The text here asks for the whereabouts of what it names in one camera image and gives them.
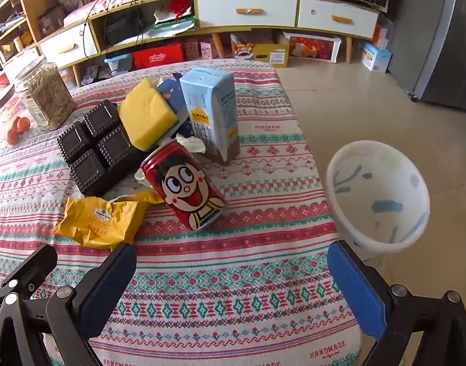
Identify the pink patterned box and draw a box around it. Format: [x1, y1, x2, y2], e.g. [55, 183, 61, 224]
[184, 39, 202, 60]

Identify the yellow snack wrapper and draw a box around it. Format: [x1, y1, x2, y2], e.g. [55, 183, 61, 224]
[53, 191, 165, 251]

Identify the black electronic box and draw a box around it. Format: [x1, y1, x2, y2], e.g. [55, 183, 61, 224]
[102, 9, 143, 45]

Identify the dark blue starry packet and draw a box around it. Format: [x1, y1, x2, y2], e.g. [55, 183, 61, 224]
[157, 76, 191, 130]

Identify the patterned woven tablecloth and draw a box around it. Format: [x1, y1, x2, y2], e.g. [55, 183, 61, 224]
[0, 59, 364, 366]

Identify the pile of green red papers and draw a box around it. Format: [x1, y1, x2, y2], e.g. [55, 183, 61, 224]
[148, 0, 198, 39]

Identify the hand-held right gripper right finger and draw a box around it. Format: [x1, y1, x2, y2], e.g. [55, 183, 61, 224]
[327, 239, 466, 366]

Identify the clear jar of snack sticks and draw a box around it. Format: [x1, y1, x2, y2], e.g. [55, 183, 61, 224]
[14, 55, 78, 129]

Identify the black plastic compartment tray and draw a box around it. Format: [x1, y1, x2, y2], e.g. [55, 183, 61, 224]
[57, 99, 144, 195]

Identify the red cartoon drink can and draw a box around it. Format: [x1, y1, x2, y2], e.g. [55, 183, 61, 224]
[140, 140, 226, 233]

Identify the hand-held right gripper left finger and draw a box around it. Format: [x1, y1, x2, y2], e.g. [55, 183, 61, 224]
[0, 242, 138, 366]

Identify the white crumpled tissue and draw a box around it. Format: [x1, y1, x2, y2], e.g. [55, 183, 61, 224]
[175, 134, 207, 156]

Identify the silver refrigerator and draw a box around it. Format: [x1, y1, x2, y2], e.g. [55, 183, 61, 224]
[387, 0, 466, 113]

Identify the red gift box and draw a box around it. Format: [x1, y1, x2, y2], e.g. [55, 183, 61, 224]
[132, 43, 185, 72]

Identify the orange small box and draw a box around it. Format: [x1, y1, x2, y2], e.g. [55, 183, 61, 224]
[371, 24, 390, 49]

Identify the white plastic waste bin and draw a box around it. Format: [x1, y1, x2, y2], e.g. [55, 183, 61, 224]
[324, 140, 432, 254]

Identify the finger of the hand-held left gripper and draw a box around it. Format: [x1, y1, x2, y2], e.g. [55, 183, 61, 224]
[0, 243, 59, 300]

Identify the blue plastic storage container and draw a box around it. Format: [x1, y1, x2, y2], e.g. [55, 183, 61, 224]
[104, 54, 133, 76]

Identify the yellow cardboard box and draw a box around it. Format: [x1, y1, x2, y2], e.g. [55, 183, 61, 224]
[231, 34, 290, 68]

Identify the wooden white drawer cabinet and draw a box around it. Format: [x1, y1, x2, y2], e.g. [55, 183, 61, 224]
[37, 0, 382, 88]

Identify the yellow sponge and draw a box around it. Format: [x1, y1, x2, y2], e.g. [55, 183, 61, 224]
[116, 78, 179, 152]

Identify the wooden bookshelf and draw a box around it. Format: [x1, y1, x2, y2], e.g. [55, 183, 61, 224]
[0, 0, 95, 66]

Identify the white framed picture box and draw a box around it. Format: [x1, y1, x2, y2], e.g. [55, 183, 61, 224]
[283, 31, 343, 64]

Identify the white and blue box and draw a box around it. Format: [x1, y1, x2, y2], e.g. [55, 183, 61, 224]
[359, 40, 393, 73]

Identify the light blue milk carton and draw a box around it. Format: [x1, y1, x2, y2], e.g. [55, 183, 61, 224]
[179, 66, 241, 166]

